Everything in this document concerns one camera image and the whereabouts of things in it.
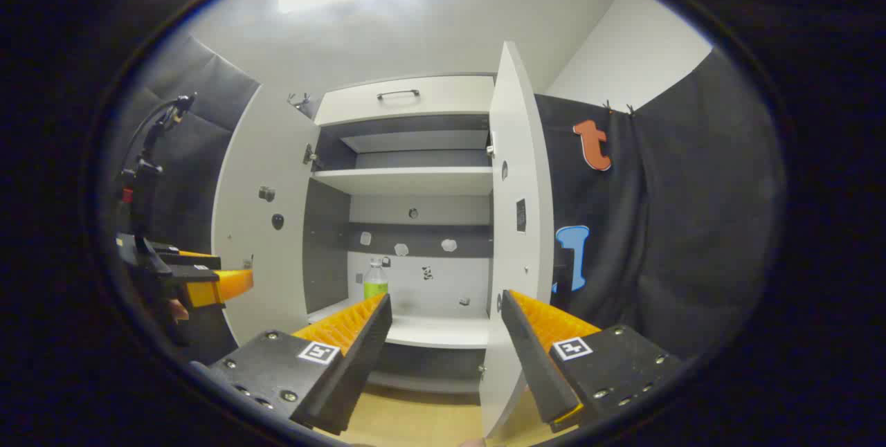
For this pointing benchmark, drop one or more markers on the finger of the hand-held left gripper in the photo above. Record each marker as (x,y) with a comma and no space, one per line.
(221,286)
(187,258)

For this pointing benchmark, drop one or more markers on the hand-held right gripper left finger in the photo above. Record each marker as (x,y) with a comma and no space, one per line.
(360,357)

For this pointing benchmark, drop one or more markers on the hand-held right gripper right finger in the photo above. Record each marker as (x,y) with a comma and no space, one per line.
(533,357)

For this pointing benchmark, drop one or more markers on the cabinet door with camera sticker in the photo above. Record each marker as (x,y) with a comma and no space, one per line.
(263,267)

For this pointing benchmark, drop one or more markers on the clear bottle with green label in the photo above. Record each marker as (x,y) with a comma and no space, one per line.
(376,284)

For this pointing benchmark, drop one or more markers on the grey cabinet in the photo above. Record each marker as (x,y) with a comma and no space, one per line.
(415,180)

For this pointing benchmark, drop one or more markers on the black backdrop cloth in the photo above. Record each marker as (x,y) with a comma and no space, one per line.
(692,225)

